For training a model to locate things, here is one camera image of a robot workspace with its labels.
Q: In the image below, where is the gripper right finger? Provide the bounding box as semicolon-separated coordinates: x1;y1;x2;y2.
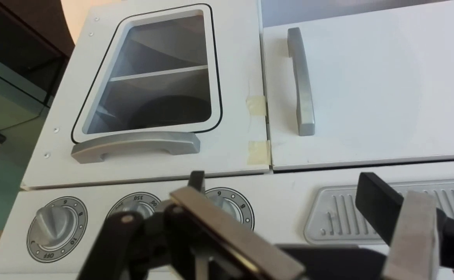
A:
354;171;454;280

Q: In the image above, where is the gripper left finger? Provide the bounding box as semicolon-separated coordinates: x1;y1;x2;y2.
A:
76;170;307;280

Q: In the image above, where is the white toy kitchen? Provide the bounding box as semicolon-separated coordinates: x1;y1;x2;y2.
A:
0;0;454;280

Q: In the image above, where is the grey stove dial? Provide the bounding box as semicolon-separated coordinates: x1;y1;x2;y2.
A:
24;195;90;265
105;190;164;219
202;185;258;230

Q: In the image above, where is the white door with grey handle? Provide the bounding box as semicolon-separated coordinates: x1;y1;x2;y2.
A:
261;0;454;173

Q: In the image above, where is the grey grille panel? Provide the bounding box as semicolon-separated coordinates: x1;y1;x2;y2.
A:
303;177;454;247

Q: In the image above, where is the oven door with window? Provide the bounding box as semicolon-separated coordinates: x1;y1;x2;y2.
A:
20;0;273;190

